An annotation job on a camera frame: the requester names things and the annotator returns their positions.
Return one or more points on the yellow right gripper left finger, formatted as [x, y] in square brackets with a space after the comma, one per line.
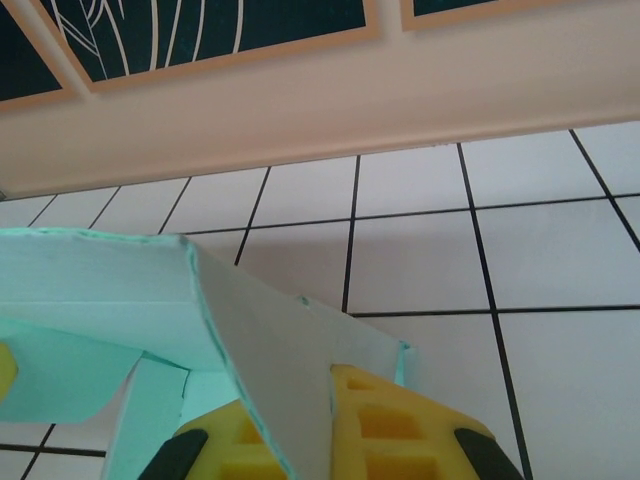
[220, 440]

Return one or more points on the wall panel orange circle leaves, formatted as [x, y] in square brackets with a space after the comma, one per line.
[200, 25]

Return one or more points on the wall panel with gold oval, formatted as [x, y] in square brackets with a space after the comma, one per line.
[25, 60]

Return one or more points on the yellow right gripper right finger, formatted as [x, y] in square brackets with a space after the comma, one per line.
[400, 435]

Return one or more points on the teal paper box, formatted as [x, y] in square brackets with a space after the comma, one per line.
[100, 280]

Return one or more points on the wall panel with flowers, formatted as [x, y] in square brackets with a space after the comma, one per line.
[500, 5]

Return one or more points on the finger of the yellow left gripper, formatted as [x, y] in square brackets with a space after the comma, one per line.
[6, 370]

